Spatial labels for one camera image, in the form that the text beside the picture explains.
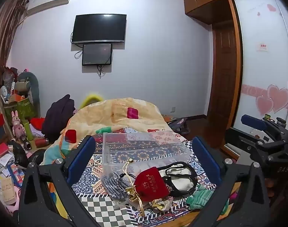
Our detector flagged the grey stuffed toy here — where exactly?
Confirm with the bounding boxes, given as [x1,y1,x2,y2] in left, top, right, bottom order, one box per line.
[16,72,40,107]

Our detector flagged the brown wooden door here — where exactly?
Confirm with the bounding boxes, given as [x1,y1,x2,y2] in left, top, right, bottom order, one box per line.
[206,21,242,122]

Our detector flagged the frosted sliding door with hearts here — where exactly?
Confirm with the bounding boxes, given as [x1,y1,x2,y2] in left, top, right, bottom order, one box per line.
[231,0,288,134]

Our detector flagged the yellow patterned quilt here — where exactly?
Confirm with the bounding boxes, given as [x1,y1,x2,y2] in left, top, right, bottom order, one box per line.
[39,97,173,219]

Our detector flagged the small floral cloth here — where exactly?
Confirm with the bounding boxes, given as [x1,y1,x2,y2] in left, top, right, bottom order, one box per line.
[149,197,174,211]

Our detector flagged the grey striped knit cloth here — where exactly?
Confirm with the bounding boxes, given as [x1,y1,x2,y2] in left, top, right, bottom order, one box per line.
[101,172,138,201]

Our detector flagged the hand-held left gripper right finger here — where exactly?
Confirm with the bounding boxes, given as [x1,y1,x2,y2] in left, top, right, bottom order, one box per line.
[191,136,270,227]

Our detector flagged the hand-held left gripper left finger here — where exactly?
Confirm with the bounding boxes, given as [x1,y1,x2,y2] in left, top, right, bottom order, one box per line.
[18,135,97,227]

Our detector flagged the green cardboard box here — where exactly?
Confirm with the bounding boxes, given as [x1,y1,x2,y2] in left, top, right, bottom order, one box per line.
[4,96,37,122]

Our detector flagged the gold ribbon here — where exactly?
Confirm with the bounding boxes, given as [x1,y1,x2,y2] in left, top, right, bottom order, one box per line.
[121,159,147,216]

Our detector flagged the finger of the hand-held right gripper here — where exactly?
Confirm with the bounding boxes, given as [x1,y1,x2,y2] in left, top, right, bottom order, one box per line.
[241,114,287,134]
[225,127,273,153]

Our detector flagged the wooden wardrobe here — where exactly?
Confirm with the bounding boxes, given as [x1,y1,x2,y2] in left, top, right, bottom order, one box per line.
[183,0,288,160]

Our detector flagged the dark jacket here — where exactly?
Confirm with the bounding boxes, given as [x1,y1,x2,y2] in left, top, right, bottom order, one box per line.
[41,94,76,144]

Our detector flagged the white cloth with black trim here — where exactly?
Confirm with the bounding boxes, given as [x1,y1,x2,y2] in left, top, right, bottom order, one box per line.
[158,161,198,197]

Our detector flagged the red drawstring pouch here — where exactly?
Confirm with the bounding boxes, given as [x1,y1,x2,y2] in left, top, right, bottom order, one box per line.
[134,167,174,202]

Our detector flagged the green bottle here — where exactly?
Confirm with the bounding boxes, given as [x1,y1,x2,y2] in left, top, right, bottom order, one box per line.
[25,120,34,141]

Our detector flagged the large black wall television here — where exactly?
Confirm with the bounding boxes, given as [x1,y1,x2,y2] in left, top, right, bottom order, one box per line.
[71,14,127,44]

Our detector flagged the green knit cloth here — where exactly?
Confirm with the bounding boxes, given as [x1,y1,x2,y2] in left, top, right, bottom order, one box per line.
[185,184,229,216]

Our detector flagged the white air conditioner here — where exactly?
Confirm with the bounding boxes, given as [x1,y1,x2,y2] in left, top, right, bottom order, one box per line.
[26,0,73,17]

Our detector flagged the red cloth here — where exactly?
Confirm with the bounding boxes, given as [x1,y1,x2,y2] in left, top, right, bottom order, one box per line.
[30,117,46,130]

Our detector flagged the purple bag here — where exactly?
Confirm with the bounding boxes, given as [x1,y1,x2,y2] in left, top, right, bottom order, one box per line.
[168,117,191,134]

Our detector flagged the black plastic bag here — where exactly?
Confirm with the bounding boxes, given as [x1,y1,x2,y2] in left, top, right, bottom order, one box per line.
[9,141,29,167]

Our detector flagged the black monitor cables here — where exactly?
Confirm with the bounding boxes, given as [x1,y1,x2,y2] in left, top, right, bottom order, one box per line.
[97,64,107,78]

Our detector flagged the brown striped curtain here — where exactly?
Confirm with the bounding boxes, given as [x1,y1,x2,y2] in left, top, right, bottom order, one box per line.
[0,0,29,123]

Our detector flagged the clear plastic storage box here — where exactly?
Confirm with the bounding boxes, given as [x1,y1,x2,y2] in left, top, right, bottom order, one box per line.
[102,130,193,171]

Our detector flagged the small black wall monitor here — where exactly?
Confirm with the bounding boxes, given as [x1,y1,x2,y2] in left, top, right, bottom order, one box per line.
[82,43,113,66]

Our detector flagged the pink rabbit toy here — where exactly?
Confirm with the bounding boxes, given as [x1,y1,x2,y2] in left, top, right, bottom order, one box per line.
[11,110,25,138]

